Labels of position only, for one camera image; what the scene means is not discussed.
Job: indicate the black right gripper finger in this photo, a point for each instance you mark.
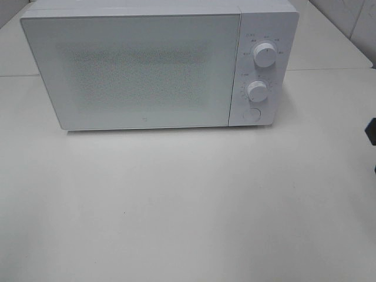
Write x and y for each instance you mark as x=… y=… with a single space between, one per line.
x=370 y=130

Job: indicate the white microwave knob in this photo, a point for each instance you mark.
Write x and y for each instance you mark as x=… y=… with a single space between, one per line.
x=257 y=91
x=264 y=54

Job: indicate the round white door button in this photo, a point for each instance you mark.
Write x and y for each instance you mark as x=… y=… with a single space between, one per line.
x=252 y=115

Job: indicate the white microwave door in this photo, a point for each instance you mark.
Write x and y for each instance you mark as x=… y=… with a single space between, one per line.
x=136 y=72

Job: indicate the white microwave oven body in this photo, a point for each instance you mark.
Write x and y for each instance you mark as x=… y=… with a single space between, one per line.
x=260 y=21

